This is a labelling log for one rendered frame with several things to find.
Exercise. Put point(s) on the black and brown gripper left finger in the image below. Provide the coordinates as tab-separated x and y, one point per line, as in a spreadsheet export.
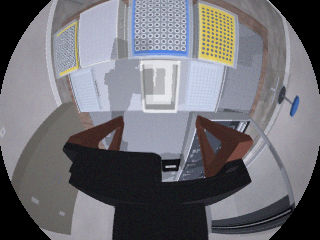
91	137

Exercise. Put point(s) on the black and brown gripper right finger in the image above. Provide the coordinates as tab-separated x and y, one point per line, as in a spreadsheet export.
235	145

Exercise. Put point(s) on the black square pad with white label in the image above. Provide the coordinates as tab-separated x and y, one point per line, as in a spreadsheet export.
170	165

